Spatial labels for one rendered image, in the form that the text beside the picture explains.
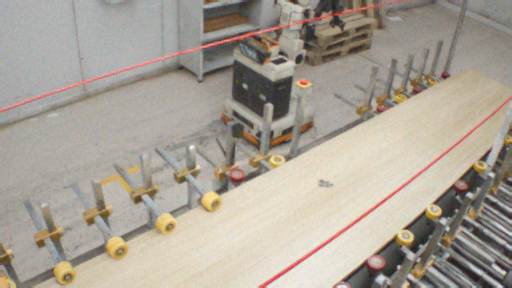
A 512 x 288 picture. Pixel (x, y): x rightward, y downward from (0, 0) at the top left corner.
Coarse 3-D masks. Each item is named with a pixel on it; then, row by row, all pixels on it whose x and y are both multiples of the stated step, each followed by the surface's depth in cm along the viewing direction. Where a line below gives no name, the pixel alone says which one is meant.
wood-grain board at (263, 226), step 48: (432, 96) 315; (480, 96) 324; (336, 144) 255; (384, 144) 259; (432, 144) 263; (480, 144) 267; (240, 192) 216; (288, 192) 219; (336, 192) 221; (384, 192) 223; (432, 192) 225; (144, 240) 186; (192, 240) 189; (240, 240) 191; (288, 240) 193; (336, 240) 194; (384, 240) 196
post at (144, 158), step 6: (144, 156) 192; (144, 162) 193; (144, 168) 194; (150, 168) 197; (144, 174) 197; (150, 174) 199; (144, 180) 199; (150, 180) 201; (144, 186) 202; (150, 186) 203; (150, 198) 206; (150, 216) 213; (150, 222) 215
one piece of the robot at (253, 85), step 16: (240, 64) 382; (256, 64) 365; (272, 64) 356; (288, 64) 359; (240, 80) 390; (256, 80) 372; (272, 80) 359; (288, 80) 368; (240, 96) 399; (256, 96) 380; (272, 96) 365; (288, 96) 379; (256, 112) 388; (288, 112) 390
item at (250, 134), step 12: (228, 108) 406; (240, 108) 398; (312, 108) 409; (228, 120) 413; (276, 120) 386; (288, 120) 391; (312, 120) 417; (252, 132) 389; (276, 132) 387; (288, 132) 398
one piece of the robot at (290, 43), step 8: (280, 0) 366; (280, 8) 368; (288, 8) 361; (296, 8) 354; (304, 8) 356; (280, 16) 370; (288, 16) 363; (296, 16) 357; (304, 16) 361; (280, 24) 372; (288, 32) 377; (296, 32) 375; (280, 40) 389; (288, 40) 381; (296, 40) 379; (280, 48) 392; (288, 48) 384; (296, 48) 379; (288, 56) 387; (296, 56) 385; (304, 56) 392; (296, 64) 390
